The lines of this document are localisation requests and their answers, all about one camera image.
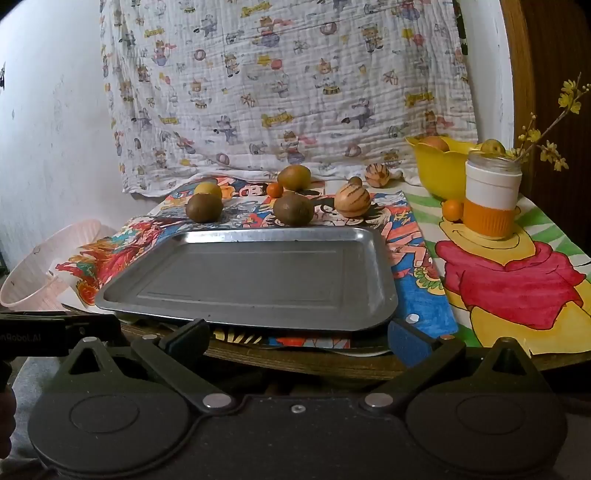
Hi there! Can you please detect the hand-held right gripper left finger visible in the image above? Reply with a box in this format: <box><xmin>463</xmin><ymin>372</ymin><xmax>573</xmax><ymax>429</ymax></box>
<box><xmin>58</xmin><ymin>318</ymin><xmax>232</xmax><ymax>414</ymax></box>

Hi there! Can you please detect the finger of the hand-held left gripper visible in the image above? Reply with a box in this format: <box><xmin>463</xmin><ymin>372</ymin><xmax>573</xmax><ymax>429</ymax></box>
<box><xmin>65</xmin><ymin>314</ymin><xmax>122</xmax><ymax>346</ymax></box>

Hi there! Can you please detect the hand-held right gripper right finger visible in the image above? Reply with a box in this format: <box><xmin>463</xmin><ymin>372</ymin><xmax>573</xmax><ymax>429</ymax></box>
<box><xmin>359</xmin><ymin>318</ymin><xmax>549</xmax><ymax>414</ymax></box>

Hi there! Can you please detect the metal tray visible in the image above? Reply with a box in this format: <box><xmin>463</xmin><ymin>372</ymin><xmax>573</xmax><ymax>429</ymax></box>
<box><xmin>95</xmin><ymin>226</ymin><xmax>399</xmax><ymax>332</ymax></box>

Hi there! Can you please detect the small orange fruit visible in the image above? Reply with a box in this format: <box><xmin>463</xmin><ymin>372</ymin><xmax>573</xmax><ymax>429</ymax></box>
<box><xmin>185</xmin><ymin>193</ymin><xmax>223</xmax><ymax>224</ymax></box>

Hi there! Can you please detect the striped pepino melon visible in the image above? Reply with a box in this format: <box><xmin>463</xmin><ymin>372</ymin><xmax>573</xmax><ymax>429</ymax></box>
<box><xmin>334</xmin><ymin>184</ymin><xmax>371</xmax><ymax>217</ymax></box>
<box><xmin>365</xmin><ymin>164</ymin><xmax>391</xmax><ymax>188</ymax></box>

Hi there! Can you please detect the brown kiwi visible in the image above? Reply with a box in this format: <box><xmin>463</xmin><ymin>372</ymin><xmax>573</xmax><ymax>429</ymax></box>
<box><xmin>272</xmin><ymin>191</ymin><xmax>315</xmax><ymax>227</ymax></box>

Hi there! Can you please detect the pink plastic basket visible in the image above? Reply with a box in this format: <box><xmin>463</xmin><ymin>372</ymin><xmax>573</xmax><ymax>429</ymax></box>
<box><xmin>0</xmin><ymin>219</ymin><xmax>116</xmax><ymax>311</ymax></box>

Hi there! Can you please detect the shouting face cartoon drawing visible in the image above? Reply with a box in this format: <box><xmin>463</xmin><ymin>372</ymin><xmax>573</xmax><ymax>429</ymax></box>
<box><xmin>212</xmin><ymin>189</ymin><xmax>460</xmax><ymax>350</ymax></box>

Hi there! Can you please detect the yellow plastic bowl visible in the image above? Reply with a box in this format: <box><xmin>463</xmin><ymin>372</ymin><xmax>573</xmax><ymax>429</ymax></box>
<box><xmin>405</xmin><ymin>135</ymin><xmax>483</xmax><ymax>200</ymax></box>

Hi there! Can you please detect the white and orange cup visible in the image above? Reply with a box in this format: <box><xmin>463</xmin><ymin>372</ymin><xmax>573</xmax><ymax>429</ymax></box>
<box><xmin>463</xmin><ymin>150</ymin><xmax>522</xmax><ymax>238</ymax></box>

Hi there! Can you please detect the green-brown mango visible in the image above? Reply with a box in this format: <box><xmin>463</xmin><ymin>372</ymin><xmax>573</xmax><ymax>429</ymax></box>
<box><xmin>277</xmin><ymin>165</ymin><xmax>312</xmax><ymax>191</ymax></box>

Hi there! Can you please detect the yellow flower twig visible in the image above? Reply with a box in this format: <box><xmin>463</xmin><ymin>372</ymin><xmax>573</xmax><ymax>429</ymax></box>
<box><xmin>505</xmin><ymin>78</ymin><xmax>591</xmax><ymax>172</ymax></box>

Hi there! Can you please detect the printed white blanket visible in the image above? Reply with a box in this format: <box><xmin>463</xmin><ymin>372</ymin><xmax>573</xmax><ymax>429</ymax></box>
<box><xmin>100</xmin><ymin>0</ymin><xmax>478</xmax><ymax>199</ymax></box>

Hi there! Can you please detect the brown wooden door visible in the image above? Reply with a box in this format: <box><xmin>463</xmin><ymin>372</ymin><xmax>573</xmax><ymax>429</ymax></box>
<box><xmin>501</xmin><ymin>0</ymin><xmax>591</xmax><ymax>217</ymax></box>

